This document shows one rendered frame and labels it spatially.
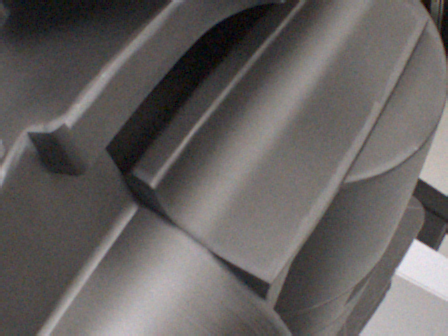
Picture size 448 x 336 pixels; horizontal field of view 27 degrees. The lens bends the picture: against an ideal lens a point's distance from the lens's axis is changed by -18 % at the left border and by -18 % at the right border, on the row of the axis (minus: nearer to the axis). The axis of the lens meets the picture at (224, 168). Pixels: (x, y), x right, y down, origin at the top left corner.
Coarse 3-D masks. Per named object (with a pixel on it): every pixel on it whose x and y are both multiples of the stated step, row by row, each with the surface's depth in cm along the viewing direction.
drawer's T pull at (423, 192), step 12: (420, 180) 42; (420, 192) 41; (432, 192) 41; (432, 204) 41; (444, 204) 41; (432, 216) 41; (444, 216) 41; (420, 228) 41; (432, 228) 41; (444, 228) 41; (420, 240) 40; (432, 240) 40
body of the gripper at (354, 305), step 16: (416, 208) 26; (400, 224) 26; (416, 224) 26; (400, 240) 26; (384, 256) 25; (400, 256) 25; (384, 272) 25; (352, 288) 19; (368, 288) 25; (384, 288) 25; (336, 304) 19; (352, 304) 21; (368, 304) 25; (288, 320) 19; (304, 320) 19; (320, 320) 19; (336, 320) 20; (352, 320) 24
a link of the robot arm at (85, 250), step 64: (0, 0) 17; (64, 0) 15; (128, 0) 13; (192, 0) 12; (256, 0) 13; (320, 0) 12; (0, 64) 14; (64, 64) 13; (128, 64) 12; (0, 128) 12; (64, 128) 11; (0, 192) 11; (64, 192) 12; (128, 192) 13; (0, 256) 11; (64, 256) 12; (128, 256) 13; (192, 256) 13; (0, 320) 11; (64, 320) 12; (128, 320) 12; (192, 320) 13; (256, 320) 13
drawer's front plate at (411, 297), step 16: (416, 240) 39; (416, 256) 38; (432, 256) 38; (400, 272) 38; (416, 272) 38; (432, 272) 38; (400, 288) 39; (416, 288) 38; (432, 288) 37; (384, 304) 41; (400, 304) 40; (416, 304) 39; (432, 304) 38; (384, 320) 42; (400, 320) 41; (416, 320) 40; (432, 320) 39
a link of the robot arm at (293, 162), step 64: (384, 0) 16; (192, 64) 14; (256, 64) 14; (320, 64) 15; (384, 64) 15; (128, 128) 14; (192, 128) 13; (256, 128) 14; (320, 128) 14; (384, 128) 15; (192, 192) 13; (256, 192) 14; (320, 192) 14; (384, 192) 15; (256, 256) 13; (320, 256) 16
